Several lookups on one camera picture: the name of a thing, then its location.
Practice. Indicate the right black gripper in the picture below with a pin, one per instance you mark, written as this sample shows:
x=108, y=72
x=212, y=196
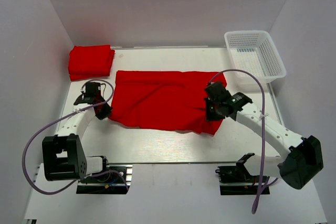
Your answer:
x=209, y=116

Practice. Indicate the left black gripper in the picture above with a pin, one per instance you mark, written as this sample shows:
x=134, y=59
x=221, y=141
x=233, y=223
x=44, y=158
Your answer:
x=101, y=116

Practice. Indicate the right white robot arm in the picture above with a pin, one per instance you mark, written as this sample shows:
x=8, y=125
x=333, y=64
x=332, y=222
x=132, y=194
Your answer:
x=299, y=158

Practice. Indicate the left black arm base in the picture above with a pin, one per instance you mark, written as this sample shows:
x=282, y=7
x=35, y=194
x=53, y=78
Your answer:
x=112, y=183

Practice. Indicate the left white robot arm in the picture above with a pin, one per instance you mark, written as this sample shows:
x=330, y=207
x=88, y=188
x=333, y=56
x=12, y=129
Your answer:
x=63, y=155

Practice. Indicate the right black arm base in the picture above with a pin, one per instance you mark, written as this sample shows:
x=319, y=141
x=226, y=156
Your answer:
x=236, y=181

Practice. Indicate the folded red t shirt stack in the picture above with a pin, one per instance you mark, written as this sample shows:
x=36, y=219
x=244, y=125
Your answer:
x=90, y=62

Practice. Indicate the white plastic basket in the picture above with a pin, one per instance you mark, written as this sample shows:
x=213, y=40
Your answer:
x=255, y=52

